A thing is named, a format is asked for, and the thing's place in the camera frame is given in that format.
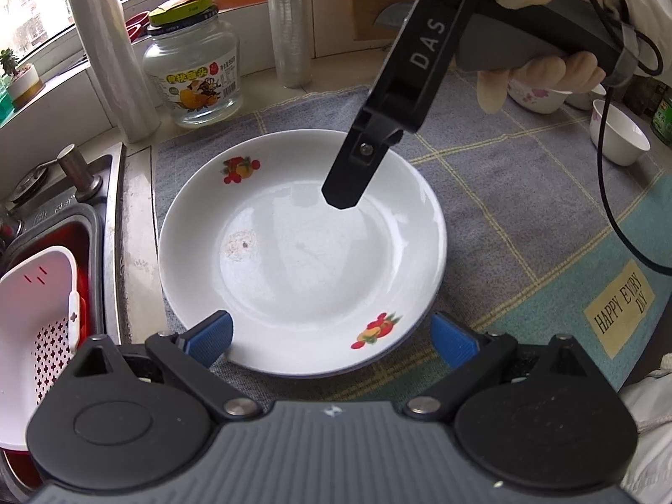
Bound white colander basket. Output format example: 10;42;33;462
0;244;81;452

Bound white bowl pink flowers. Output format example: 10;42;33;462
507;79;571;115

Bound right plastic wrap roll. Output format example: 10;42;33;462
268;0;312;89

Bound small potted succulent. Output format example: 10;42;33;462
1;48;45;110

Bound green lid sauce jar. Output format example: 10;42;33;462
651;87;672;147

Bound grey blue checked towel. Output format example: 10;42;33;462
154;72;671;405

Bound sink soap dispenser knob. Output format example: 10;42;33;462
56;143;102;202

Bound steel sink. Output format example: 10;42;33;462
0;141;130;504

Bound red wash basin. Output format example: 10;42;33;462
0;219;96;489

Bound white fruit plate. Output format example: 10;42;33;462
158;130;448;378

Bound left plastic wrap roll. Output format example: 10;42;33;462
68;0;160;143

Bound steel santoku knife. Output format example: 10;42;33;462
374;1;413;30

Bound plastic wrap roll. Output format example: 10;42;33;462
268;0;312;89
68;0;160;143

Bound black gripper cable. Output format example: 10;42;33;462
564;0;672;274

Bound glass jar green lid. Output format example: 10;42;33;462
142;0;243;129

